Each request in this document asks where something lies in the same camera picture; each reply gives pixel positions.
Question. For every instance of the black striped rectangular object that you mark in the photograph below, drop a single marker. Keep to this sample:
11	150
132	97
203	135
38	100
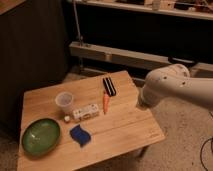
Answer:
109	86

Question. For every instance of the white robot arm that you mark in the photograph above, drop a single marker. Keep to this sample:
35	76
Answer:
175	81

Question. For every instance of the clear plastic cup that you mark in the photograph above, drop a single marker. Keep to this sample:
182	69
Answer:
64	101

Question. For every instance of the green bowl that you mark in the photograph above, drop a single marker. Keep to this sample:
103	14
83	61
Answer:
40	137

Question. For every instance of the upper shelf with clutter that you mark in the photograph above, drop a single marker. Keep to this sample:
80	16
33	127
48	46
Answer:
197	9

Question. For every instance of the wooden table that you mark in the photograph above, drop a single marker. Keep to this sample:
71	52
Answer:
123	128

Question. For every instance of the blue sponge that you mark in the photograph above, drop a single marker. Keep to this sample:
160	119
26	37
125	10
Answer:
81	136

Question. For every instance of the grey metal shelf beam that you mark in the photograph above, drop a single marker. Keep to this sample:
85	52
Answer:
118	56

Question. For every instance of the orange toy carrot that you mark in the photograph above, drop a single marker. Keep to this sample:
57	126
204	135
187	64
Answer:
106	99

